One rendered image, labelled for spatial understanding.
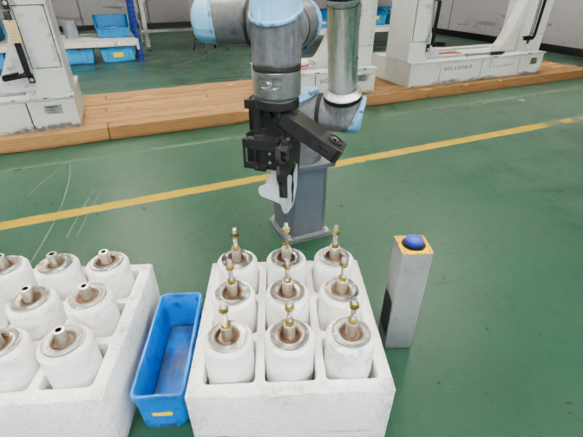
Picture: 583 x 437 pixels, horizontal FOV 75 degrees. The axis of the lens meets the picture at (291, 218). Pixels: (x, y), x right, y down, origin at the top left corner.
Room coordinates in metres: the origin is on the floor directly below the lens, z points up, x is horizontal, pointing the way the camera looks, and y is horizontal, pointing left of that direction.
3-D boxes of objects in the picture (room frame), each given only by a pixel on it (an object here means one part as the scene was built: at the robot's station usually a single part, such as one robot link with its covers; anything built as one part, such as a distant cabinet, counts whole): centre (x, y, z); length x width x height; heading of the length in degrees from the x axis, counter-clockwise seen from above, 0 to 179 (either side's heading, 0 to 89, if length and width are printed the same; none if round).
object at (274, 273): (0.73, 0.01, 0.16); 0.10 x 0.10 x 0.18
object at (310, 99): (1.24, -0.04, 0.47); 0.13 x 0.12 x 0.14; 73
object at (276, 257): (0.73, 0.01, 0.25); 0.08 x 0.08 x 0.01
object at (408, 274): (0.70, -0.28, 0.16); 0.07 x 0.07 x 0.31; 2
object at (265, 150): (0.62, 0.03, 0.60); 0.09 x 0.08 x 0.12; 73
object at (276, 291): (0.61, 0.01, 0.25); 0.08 x 0.08 x 0.01
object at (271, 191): (0.60, 0.03, 0.50); 0.06 x 0.03 x 0.09; 73
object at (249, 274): (0.73, 0.13, 0.16); 0.10 x 0.10 x 0.18
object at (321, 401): (0.61, 0.01, 0.09); 0.39 x 0.39 x 0.18; 2
